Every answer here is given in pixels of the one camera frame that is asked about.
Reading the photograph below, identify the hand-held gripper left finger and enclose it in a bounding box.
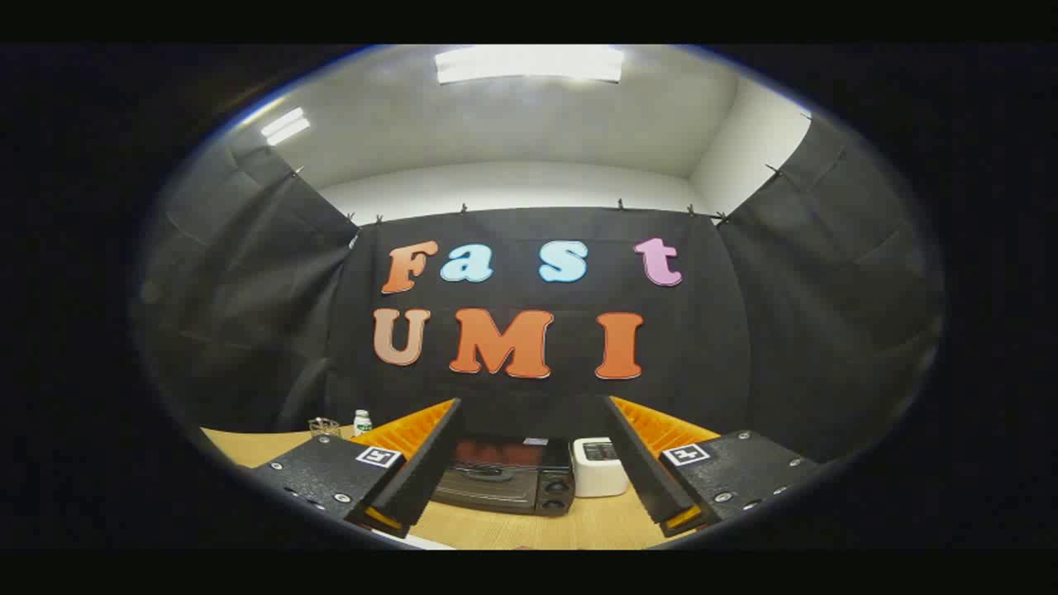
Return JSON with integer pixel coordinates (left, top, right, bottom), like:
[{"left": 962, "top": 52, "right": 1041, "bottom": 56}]
[{"left": 248, "top": 398, "right": 464, "bottom": 540}]

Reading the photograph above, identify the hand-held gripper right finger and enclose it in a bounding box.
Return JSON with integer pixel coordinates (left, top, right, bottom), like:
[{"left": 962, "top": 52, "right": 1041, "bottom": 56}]
[{"left": 602, "top": 395, "right": 823, "bottom": 538}]

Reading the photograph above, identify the black toaster oven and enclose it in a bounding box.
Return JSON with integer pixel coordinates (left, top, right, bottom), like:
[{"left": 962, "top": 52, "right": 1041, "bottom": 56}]
[{"left": 430, "top": 434, "right": 577, "bottom": 518}]

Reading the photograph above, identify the white bread toaster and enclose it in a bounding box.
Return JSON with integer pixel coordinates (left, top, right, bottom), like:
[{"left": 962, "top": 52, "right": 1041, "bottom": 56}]
[{"left": 572, "top": 436, "right": 631, "bottom": 498}]

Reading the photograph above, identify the black backdrop cloth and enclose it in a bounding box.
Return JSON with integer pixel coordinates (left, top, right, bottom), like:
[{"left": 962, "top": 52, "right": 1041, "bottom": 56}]
[{"left": 132, "top": 112, "right": 947, "bottom": 468}]

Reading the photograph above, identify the small ceiling light panel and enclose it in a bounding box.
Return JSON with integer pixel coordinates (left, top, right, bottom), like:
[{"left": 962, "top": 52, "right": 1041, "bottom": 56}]
[{"left": 260, "top": 107, "right": 312, "bottom": 147}]

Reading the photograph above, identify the large ceiling light panel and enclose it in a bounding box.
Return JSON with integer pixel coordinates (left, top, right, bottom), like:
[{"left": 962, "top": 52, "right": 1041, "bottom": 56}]
[{"left": 435, "top": 45, "right": 625, "bottom": 85}]

